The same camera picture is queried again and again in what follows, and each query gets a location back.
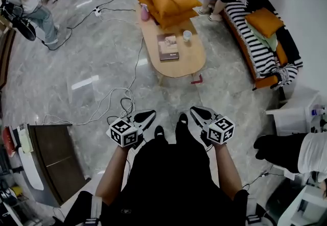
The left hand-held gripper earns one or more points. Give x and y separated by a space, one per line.
122 133

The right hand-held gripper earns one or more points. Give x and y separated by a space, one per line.
221 130

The brown photo cover book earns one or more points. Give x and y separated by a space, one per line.
167 49

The person's right forearm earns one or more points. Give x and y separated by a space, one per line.
227 169

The person's left forearm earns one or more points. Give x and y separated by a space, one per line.
112 174

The light wooden coffee table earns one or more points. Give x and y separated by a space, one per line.
184 64

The black white patterned sofa throw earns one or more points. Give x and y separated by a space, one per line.
260 51

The red book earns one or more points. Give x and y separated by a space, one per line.
7 142

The person's right black shoe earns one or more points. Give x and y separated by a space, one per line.
182 121

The person's black shoe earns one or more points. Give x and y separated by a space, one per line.
159 133
182 121

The person's left black shoe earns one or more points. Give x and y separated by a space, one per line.
159 133

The red floor tape mark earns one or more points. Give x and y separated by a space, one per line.
198 80

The person's black clothing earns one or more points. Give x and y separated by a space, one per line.
168 181

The white paper cup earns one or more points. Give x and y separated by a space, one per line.
187 35

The white cabinet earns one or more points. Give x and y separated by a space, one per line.
291 117

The dark brown cabinet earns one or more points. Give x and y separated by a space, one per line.
61 163

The light green knit blanket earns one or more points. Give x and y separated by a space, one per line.
265 38

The pink spray bottle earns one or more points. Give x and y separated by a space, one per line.
145 13

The white spray bottle blue label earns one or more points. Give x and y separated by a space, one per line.
318 112

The white power strip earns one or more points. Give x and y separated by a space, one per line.
97 12

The white curved panel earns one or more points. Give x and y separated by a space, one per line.
30 169

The white desk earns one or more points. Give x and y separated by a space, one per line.
301 207

